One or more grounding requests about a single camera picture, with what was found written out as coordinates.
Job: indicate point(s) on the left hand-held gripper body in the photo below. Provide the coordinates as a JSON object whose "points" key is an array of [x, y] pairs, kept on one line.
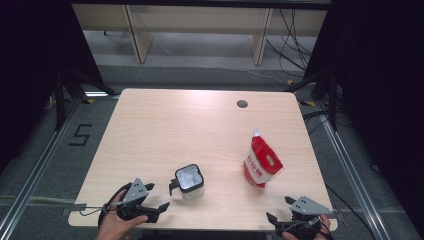
{"points": [[135, 191]]}

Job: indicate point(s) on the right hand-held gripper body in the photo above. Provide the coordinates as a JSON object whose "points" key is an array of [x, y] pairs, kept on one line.
{"points": [[310, 206]]}

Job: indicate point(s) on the red and white sugar bag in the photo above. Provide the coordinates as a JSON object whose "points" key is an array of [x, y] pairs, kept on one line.
{"points": [[263, 156]]}

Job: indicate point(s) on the person's right hand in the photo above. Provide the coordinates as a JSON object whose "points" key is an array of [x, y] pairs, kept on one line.
{"points": [[326, 222]]}

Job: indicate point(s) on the person's left hand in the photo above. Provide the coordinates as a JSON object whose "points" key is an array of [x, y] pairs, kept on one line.
{"points": [[113, 228]]}

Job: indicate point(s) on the grey tape strip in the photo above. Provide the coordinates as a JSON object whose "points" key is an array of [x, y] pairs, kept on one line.
{"points": [[78, 207], [336, 216]]}

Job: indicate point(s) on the yellow black floor tape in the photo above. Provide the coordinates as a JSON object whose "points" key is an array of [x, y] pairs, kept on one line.
{"points": [[306, 103], [88, 101]]}

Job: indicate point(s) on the grey table grommet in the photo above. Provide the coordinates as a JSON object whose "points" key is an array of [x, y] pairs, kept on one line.
{"points": [[242, 104]]}

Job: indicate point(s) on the black tripod stand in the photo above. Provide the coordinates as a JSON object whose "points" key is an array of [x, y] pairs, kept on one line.
{"points": [[331, 100], [60, 100]]}

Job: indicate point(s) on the black curtain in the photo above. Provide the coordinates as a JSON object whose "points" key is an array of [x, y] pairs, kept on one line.
{"points": [[383, 83], [30, 66]]}

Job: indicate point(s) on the aluminium floor rail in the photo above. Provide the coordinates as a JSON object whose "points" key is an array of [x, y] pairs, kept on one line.
{"points": [[36, 170], [350, 173]]}

